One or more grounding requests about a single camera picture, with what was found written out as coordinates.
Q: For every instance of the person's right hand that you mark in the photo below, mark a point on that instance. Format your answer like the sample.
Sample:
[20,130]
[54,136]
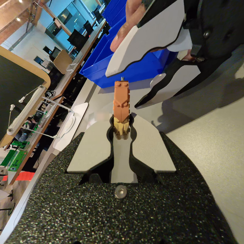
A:
[131,15]

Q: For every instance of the clear acrylic stand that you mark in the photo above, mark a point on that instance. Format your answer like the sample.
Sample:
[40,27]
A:
[57,106]

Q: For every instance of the brown toy brick model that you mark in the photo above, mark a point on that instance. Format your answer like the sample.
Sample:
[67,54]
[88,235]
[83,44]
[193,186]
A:
[121,99]

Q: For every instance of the white board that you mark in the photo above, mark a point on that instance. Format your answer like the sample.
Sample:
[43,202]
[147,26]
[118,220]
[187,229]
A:
[80,112]

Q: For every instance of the blue storage bin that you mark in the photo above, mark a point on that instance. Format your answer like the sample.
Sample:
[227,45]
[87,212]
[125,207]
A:
[114,11]
[141,76]

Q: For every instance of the tan chair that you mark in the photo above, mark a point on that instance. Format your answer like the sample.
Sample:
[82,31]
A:
[62,61]

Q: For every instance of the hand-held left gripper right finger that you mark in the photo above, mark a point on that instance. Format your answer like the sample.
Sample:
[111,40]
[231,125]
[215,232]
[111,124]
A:
[152,150]

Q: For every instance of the ceiling lamp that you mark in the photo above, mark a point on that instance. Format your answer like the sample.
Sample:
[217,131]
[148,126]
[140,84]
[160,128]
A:
[18,19]

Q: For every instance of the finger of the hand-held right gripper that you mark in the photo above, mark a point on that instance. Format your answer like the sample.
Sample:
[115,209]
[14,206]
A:
[148,38]
[181,82]

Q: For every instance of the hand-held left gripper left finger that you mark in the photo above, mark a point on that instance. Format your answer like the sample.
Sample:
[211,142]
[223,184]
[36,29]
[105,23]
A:
[91,150]

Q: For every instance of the grey desk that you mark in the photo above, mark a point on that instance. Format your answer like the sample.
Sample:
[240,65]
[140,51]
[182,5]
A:
[209,143]

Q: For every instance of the white partition clamp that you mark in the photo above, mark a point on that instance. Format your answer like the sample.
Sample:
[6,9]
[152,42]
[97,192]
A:
[24,112]

